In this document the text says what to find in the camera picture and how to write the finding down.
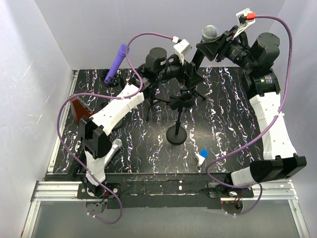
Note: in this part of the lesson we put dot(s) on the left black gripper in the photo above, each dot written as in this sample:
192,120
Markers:
192,78

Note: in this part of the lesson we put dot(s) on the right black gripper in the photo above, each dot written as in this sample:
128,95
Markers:
220,45

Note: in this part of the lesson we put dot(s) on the small black tripod stand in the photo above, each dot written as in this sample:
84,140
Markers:
193,91

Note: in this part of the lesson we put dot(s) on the black tripod stand with shockmount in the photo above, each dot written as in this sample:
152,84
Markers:
153,100

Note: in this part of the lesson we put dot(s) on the black round-base mic stand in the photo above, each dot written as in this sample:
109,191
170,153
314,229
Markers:
118,125

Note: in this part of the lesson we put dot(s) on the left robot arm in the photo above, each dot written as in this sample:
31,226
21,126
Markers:
94,131

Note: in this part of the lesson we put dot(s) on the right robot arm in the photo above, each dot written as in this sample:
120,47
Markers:
280,159

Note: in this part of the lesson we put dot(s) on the purple microphone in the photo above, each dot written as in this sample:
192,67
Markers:
121,55

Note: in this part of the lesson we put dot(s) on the blue white small card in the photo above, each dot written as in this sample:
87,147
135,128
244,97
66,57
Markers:
200,157

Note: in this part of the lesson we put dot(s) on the brown wooden metronome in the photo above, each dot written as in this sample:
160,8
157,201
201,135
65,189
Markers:
79,109

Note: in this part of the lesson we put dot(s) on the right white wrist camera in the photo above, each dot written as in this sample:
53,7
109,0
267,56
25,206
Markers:
245,19

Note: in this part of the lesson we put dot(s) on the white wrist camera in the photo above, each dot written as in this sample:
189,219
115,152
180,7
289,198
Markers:
245,19
181,49

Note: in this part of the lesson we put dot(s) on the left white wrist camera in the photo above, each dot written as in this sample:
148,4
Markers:
181,49

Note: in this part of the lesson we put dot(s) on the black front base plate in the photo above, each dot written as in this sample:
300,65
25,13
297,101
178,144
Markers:
163,190

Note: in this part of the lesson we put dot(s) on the aluminium frame rail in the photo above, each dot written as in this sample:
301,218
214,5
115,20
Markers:
72,191

